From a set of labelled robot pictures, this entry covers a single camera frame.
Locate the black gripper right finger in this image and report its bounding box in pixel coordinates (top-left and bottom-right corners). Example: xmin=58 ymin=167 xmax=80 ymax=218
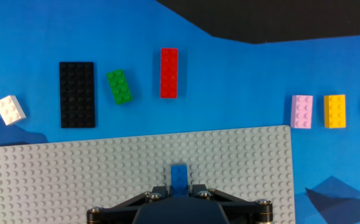
xmin=189 ymin=184 xmax=274 ymax=224

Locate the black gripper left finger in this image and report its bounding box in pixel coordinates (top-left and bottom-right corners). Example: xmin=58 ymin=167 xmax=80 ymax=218
xmin=86 ymin=185 xmax=171 ymax=224

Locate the blue Lego brick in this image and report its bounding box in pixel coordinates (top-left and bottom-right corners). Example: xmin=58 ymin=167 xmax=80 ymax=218
xmin=169 ymin=164 xmax=189 ymax=198

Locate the red Lego brick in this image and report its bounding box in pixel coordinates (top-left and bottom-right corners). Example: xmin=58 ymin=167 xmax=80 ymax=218
xmin=159 ymin=47 xmax=179 ymax=100

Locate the grey Lego baseplate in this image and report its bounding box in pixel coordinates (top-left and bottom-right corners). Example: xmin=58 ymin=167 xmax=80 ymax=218
xmin=0 ymin=124 xmax=296 ymax=224

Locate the light pink Lego brick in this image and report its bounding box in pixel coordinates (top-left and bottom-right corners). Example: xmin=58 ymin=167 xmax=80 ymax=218
xmin=290 ymin=94 xmax=314 ymax=129

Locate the black Lego plate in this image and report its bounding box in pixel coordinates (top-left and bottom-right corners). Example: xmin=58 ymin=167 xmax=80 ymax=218
xmin=59 ymin=61 xmax=96 ymax=129

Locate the green Lego brick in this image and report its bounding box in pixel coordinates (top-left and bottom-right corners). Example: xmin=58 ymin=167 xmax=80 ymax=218
xmin=106 ymin=68 xmax=134 ymax=106

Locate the yellow Lego brick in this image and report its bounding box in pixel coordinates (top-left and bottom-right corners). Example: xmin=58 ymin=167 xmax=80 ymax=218
xmin=323 ymin=94 xmax=347 ymax=129

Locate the white Lego brick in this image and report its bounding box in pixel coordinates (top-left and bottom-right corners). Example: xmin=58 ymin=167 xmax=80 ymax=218
xmin=0 ymin=95 xmax=27 ymax=126

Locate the blue mountain print cloth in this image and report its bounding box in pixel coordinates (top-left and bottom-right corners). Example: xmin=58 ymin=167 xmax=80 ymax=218
xmin=0 ymin=0 xmax=360 ymax=224

